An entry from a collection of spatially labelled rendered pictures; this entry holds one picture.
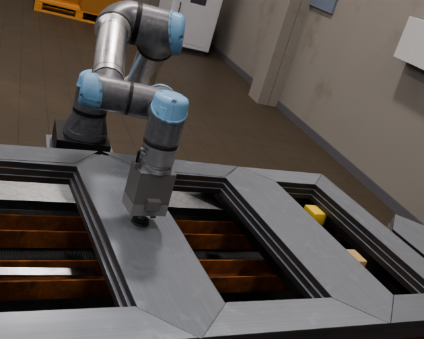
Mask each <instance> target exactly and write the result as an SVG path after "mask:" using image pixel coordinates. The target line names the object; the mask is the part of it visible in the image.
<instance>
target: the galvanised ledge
mask: <svg viewBox="0 0 424 339"><path fill-rule="evenodd" d="M0 209H19V210H37V211H72V212H79V211H78V208H77V205H76V203H75V200H74V197H73V195H72V193H71V189H70V187H69V185H68V184H46V183H34V182H12V181H1V180H0ZM168 211H169V212H170V214H171V215H179V216H197V217H230V216H229V215H228V213H227V212H226V211H225V209H224V208H223V207H222V206H221V205H220V203H219V202H218V201H217V199H216V198H215V197H214V194H212V193H202V192H180V191H172V195H171V198H170V202H169V206H168Z"/></svg>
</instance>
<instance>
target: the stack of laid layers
mask: <svg viewBox="0 0 424 339"><path fill-rule="evenodd" d="M96 156H98V154H92V155H90V156H88V157H86V158H85V159H82V160H81V161H78V162H77V163H55V162H43V161H20V160H8V159H0V180H1V181H12V182H34V183H46V184H68V185H69V187H70V189H71V193H72V195H73V197H74V200H75V203H76V205H77V208H78V211H79V214H80V215H81V219H82V221H83V224H84V226H85V229H86V231H87V234H88V237H89V239H90V241H91V244H92V247H93V249H94V252H95V255H96V257H97V259H98V263H99V265H100V268H101V270H102V273H103V275H104V278H105V280H106V284H107V285H108V288H109V291H110V294H111V296H112V299H113V301H114V304H115V306H116V307H129V306H136V304H135V302H134V299H133V297H132V294H131V292H130V290H129V288H128V285H127V283H126V280H125V278H124V276H123V274H122V271H121V269H120V266H119V264H118V261H117V259H116V256H115V255H114V252H113V249H112V246H111V244H110V241H109V239H108V236H107V234H106V231H105V229H104V226H103V224H102V222H101V220H100V217H99V215H98V213H97V210H96V208H95V206H94V204H93V202H92V200H91V198H90V196H89V194H88V193H87V190H86V188H85V186H84V184H83V181H82V179H81V177H80V175H79V172H78V170H77V168H76V165H79V164H80V163H83V162H85V161H87V160H89V159H92V158H94V157H96ZM231 172H233V171H231ZM231 172H230V173H231ZM230 173H228V174H227V175H226V176H228V175H229V174H230ZM175 174H176V175H177V176H176V181H175V183H174V187H173V191H180V192H202V193H214V194H220V196H221V197H222V198H223V199H224V201H226V203H227V204H228V205H229V206H230V208H231V209H232V210H233V211H234V212H235V214H236V215H237V216H238V217H239V218H240V220H241V221H242V222H243V224H245V226H246V227H247V228H248V229H249V231H250V232H251V233H252V234H253V236H255V238H256V239H257V240H258V241H259V243H260V244H261V245H262V246H263V248H264V249H265V250H266V251H267V252H268V253H269V255H270V256H271V257H272V259H273V260H274V261H275V262H276V263H277V264H278V266H279V267H280V268H281V269H282V271H283V272H284V273H285V274H286V275H287V276H288V278H289V279H290V280H291V281H292V283H293V284H294V285H295V286H296V287H297V289H298V290H299V291H300V292H301V294H302V295H303V296H304V297H305V298H306V299H311V298H327V297H331V296H330V295H329V294H328V293H327V292H326V290H325V289H324V288H323V287H322V286H321V285H320V283H319V282H318V281H317V280H316V279H315V278H314V277H313V276H312V275H311V274H310V272H309V271H308V270H307V269H306V268H305V267H304V265H303V264H302V263H301V262H300V261H299V260H298V259H297V258H296V257H295V256H294V255H293V253H292V252H291V251H290V250H289V249H288V247H287V246H286V245H285V244H284V243H283V242H282V241H281V240H280V239H279V238H278V237H277V235H276V234H275V233H274V232H273V231H272V229H271V228H270V227H269V226H268V225H267V224H266V223H265V222H264V221H263V220H262V219H261V217H260V216H259V215H258V214H257V213H256V211H255V210H254V209H253V208H252V207H251V206H250V205H249V204H248V203H247V202H246V201H245V199H244V198H243V197H242V196H241V195H240V193H239V192H238V191H237V190H236V189H235V188H234V187H233V186H232V185H231V184H230V183H229V181H228V180H227V179H226V178H225V177H226V176H224V177H219V176H206V175H199V174H186V173H179V172H175ZM277 183H278V184H279V185H280V186H281V187H282V188H283V189H284V190H285V191H286V192H287V193H288V194H289V195H290V196H291V197H292V198H302V199H310V200H311V201H312V202H313V203H314V204H315V205H316V206H317V207H318V208H319V209H320V210H321V211H323V212H324V213H325V214H326V215H327V216H328V217H329V218H330V219H332V220H333V221H334V222H335V223H336V224H337V225H338V226H339V227H340V228H341V229H342V230H343V231H344V232H345V233H346V234H347V235H348V236H350V237H351V238H352V239H353V240H354V241H355V242H356V243H357V244H358V245H360V246H361V247H362V248H363V249H364V250H365V251H366V252H367V253H368V254H369V255H370V256H371V257H372V258H373V259H374V260H375V261H377V262H378V263H379V264H380V265H381V266H382V267H383V268H384V269H385V270H387V271H388V272H389V273H390V274H391V275H392V276H393V277H394V278H395V279H396V280H397V281H398V282H399V283H400V284H401V285H402V286H404V287H405V288H406V289H407V290H408V291H409V292H410V293H411V294H417V293H424V279H423V278H422V277H420V276H419V275H418V274H417V273H416V272H415V271H414V270H413V269H412V268H410V267H409V266H408V265H407V264H406V263H404V262H403V261H402V260H401V259H400V258H399V257H398V256H397V255H396V254H394V253H393V252H392V251H391V250H389V249H388V248H387V247H386V246H385V245H384V244H383V243H382V242H381V241H380V240H378V239H377V238H376V237H375V236H373V235H372V234H371V233H370V232H369V231H368V230H367V229H366V228H365V227H363V226H362V225H361V224H360V223H359V222H357V221H356V220H355V219H354V218H353V217H352V216H351V215H350V214H349V213H347V212H346V211H345V210H344V209H342V208H341V207H340V206H339V205H338V204H337V203H336V202H335V201H334V200H333V199H331V198H330V197H329V196H328V195H326V194H325V193H324V192H323V191H322V190H321V189H319V187H317V186H316V185H313V184H296V183H287V182H277ZM416 337H424V321H418V322H401V323H392V324H391V322H390V324H375V325H366V326H349V327H340V328H323V329H314V330H297V331H288V332H271V333H261V334H244V335H235V336H218V337H210V338H202V339H403V338H416Z"/></svg>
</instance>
